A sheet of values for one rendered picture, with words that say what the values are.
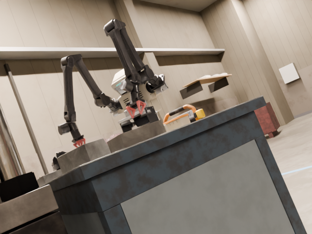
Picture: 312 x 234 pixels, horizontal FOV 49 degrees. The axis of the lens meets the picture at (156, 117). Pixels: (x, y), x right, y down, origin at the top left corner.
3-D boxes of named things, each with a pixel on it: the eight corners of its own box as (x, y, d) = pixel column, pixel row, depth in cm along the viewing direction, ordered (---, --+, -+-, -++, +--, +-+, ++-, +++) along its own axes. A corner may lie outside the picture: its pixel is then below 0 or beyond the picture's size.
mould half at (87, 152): (132, 152, 211) (125, 135, 212) (160, 139, 194) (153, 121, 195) (64, 178, 173) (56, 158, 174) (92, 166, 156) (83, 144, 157)
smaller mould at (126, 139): (151, 142, 154) (145, 127, 154) (167, 134, 141) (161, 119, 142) (112, 157, 143) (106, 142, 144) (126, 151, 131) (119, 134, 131)
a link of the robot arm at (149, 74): (124, 16, 225) (114, 24, 231) (112, 17, 214) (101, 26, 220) (156, 76, 227) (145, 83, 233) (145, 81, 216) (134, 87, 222)
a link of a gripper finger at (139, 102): (139, 111, 199) (138, 97, 204) (130, 115, 203) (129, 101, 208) (147, 114, 204) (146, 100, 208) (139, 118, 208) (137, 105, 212)
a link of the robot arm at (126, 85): (140, 75, 215) (131, 81, 220) (127, 68, 208) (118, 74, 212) (142, 92, 210) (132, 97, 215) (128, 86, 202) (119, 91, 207)
